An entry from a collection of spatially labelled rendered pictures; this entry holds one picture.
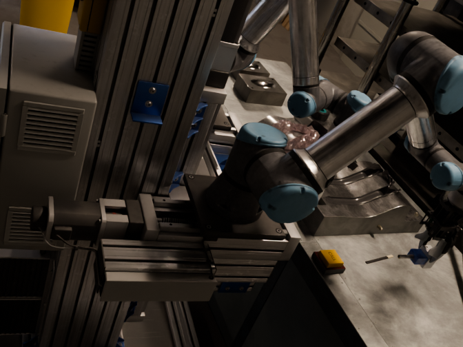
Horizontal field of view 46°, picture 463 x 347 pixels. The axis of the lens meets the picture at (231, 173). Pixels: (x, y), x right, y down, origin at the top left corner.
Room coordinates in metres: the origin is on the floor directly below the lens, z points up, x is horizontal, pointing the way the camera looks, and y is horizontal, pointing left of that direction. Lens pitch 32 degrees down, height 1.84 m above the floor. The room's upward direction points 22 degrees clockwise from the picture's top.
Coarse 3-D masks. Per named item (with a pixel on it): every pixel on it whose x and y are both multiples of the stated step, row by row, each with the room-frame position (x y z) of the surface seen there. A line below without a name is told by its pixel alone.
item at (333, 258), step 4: (320, 252) 1.38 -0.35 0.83; (324, 252) 1.38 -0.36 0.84; (328, 252) 1.39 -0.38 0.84; (332, 252) 1.40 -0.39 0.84; (320, 256) 1.37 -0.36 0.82; (324, 256) 1.36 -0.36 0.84; (328, 256) 1.37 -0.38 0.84; (332, 256) 1.38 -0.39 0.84; (336, 256) 1.38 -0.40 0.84; (324, 260) 1.35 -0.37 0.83; (328, 260) 1.35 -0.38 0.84; (332, 260) 1.36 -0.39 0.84; (336, 260) 1.36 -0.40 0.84; (340, 260) 1.37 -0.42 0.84; (328, 264) 1.34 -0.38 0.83; (332, 264) 1.34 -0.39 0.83; (336, 264) 1.35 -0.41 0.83; (340, 264) 1.36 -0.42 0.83
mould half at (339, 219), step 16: (336, 176) 1.79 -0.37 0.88; (336, 192) 1.67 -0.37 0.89; (352, 192) 1.72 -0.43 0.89; (368, 192) 1.72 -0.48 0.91; (320, 208) 1.53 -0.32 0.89; (336, 208) 1.57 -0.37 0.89; (352, 208) 1.62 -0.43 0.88; (368, 208) 1.65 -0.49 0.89; (384, 208) 1.66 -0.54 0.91; (400, 208) 1.68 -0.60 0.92; (320, 224) 1.49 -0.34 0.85; (336, 224) 1.53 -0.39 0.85; (352, 224) 1.57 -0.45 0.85; (368, 224) 1.62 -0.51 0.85; (384, 224) 1.66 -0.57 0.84; (400, 224) 1.71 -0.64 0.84; (416, 224) 1.76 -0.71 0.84
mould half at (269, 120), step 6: (264, 120) 1.99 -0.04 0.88; (270, 120) 2.00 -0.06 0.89; (276, 120) 2.01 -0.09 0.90; (294, 120) 2.13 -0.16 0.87; (300, 120) 2.14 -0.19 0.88; (306, 120) 2.12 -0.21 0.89; (312, 120) 2.11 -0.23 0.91; (318, 120) 2.14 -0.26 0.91; (330, 120) 2.19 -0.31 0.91; (324, 126) 2.11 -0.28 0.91; (288, 132) 1.95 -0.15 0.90; (294, 132) 1.97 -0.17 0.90; (288, 138) 1.92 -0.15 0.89
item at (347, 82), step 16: (336, 80) 3.06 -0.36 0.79; (352, 80) 3.17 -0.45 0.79; (384, 160) 2.29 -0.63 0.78; (400, 160) 2.36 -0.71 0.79; (416, 160) 2.43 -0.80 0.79; (400, 176) 2.20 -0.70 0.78; (416, 176) 2.27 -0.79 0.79; (416, 192) 2.12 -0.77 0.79; (432, 192) 2.18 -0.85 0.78; (432, 208) 2.04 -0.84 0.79
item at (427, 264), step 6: (426, 246) 1.45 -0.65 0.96; (414, 252) 1.41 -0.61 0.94; (420, 252) 1.43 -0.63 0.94; (426, 252) 1.42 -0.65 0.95; (402, 258) 1.38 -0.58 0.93; (408, 258) 1.39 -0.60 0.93; (414, 258) 1.40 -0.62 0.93; (420, 258) 1.39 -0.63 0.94; (426, 258) 1.41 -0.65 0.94; (420, 264) 1.42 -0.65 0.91; (426, 264) 1.41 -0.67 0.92; (432, 264) 1.42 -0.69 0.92
